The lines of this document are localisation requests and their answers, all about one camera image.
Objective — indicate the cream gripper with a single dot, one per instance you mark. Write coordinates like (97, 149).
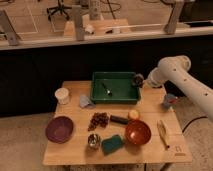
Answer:
(145, 81)

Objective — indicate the green plastic tray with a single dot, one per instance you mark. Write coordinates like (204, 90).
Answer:
(120, 84)

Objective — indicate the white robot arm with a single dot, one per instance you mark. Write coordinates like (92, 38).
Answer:
(175, 69)

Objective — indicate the blue cup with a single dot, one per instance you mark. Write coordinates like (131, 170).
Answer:
(169, 100)

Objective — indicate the yellow apple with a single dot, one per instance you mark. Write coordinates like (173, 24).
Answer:
(133, 115)

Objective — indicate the metal spoon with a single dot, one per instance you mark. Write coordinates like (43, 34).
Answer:
(108, 91)

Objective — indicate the wooden spatula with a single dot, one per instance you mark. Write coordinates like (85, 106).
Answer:
(163, 134)

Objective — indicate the orange bowl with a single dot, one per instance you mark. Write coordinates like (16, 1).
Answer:
(137, 132)

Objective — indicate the bunch of dark grapes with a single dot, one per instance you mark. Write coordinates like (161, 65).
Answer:
(98, 119)

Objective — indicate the grey crumpled cloth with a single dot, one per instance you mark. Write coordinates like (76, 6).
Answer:
(85, 102)

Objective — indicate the green sponge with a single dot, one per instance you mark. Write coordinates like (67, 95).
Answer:
(111, 144)

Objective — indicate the small metal cup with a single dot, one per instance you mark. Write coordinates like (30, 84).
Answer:
(94, 141)

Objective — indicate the wooden table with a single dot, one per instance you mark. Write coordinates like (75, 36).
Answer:
(76, 151)

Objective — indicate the white cup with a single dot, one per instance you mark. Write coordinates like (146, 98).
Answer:
(62, 95)

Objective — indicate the purple bowl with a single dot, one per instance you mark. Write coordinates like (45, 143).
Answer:
(59, 129)

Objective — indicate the office chair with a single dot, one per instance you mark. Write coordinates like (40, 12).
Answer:
(61, 8)

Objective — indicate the wooden railing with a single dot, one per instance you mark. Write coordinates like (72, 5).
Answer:
(121, 19)

